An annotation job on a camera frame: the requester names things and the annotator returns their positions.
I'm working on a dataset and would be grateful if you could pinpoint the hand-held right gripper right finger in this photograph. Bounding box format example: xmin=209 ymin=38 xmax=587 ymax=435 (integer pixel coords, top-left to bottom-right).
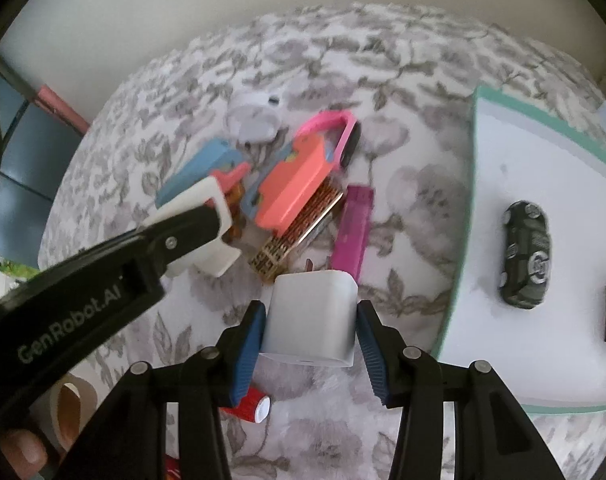
xmin=355 ymin=300 xmax=564 ymax=480

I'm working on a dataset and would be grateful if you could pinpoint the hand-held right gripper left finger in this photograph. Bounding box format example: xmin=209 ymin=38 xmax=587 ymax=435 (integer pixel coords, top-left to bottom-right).
xmin=53 ymin=300 xmax=269 ymax=480

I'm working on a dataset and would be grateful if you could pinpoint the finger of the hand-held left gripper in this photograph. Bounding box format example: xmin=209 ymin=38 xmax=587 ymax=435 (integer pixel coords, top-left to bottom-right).
xmin=135 ymin=204 xmax=225 ymax=283

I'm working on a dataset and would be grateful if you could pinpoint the white plastic bracket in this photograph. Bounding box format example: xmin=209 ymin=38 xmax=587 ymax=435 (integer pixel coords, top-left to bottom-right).
xmin=145 ymin=177 xmax=244 ymax=278

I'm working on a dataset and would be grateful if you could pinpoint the coral and blue box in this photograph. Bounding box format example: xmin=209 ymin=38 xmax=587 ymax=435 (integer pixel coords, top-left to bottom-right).
xmin=240 ymin=132 xmax=334 ymax=233

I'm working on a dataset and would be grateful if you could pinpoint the white tray with teal rim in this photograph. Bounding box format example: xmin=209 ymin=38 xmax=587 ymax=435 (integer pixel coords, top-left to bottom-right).
xmin=435 ymin=85 xmax=606 ymax=413

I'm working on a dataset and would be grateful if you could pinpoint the person's left hand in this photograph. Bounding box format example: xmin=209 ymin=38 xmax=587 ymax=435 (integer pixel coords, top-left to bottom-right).
xmin=0 ymin=429 xmax=50 ymax=473

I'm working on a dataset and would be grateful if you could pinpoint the red cylinder with white cap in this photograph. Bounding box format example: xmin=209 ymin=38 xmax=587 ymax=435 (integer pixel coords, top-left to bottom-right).
xmin=220 ymin=385 xmax=272 ymax=425

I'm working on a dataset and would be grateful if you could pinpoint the amber brown trinket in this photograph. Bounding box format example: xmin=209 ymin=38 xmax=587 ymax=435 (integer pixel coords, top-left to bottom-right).
xmin=228 ymin=185 xmax=249 ymax=241

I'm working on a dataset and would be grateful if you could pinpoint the light blue box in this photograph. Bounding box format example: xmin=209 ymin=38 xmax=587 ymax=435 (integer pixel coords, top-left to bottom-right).
xmin=155 ymin=140 xmax=251 ymax=208

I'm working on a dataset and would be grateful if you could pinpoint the beige tape roll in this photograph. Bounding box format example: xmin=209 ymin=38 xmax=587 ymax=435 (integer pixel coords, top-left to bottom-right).
xmin=48 ymin=372 xmax=98 ymax=453

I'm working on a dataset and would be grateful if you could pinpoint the small pink toy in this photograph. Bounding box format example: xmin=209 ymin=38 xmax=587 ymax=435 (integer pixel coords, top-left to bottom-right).
xmin=210 ymin=162 xmax=251 ymax=206

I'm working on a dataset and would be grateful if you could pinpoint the green item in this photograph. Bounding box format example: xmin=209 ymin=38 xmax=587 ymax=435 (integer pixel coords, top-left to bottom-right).
xmin=0 ymin=259 xmax=41 ymax=281

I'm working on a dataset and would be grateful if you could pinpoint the gold patterned box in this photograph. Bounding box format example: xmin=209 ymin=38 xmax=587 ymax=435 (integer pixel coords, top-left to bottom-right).
xmin=248 ymin=180 xmax=345 ymax=281

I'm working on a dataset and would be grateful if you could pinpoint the magenta rectangular case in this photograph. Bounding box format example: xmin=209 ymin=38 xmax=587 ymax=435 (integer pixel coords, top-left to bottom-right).
xmin=329 ymin=185 xmax=375 ymax=283

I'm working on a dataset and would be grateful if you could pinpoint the white round case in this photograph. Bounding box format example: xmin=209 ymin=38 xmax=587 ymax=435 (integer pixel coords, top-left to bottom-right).
xmin=225 ymin=92 xmax=284 ymax=143

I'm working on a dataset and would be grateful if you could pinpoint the blue cabinet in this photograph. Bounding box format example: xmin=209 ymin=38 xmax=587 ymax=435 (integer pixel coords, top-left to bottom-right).
xmin=0 ymin=55 xmax=86 ymax=266

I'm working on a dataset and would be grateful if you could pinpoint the pink wrist watch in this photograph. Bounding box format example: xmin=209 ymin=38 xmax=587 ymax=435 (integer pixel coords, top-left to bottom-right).
xmin=295 ymin=109 xmax=362 ymax=170

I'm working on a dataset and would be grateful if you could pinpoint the dark toy car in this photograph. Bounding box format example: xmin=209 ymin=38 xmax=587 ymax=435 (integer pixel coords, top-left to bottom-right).
xmin=497 ymin=200 xmax=554 ymax=310

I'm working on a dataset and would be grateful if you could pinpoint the floral printed blanket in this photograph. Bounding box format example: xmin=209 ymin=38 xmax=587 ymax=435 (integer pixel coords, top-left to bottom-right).
xmin=38 ymin=2 xmax=606 ymax=480

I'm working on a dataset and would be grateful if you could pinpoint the reddish wooden rail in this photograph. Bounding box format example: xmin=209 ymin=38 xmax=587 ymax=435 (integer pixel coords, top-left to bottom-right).
xmin=35 ymin=85 xmax=91 ymax=133

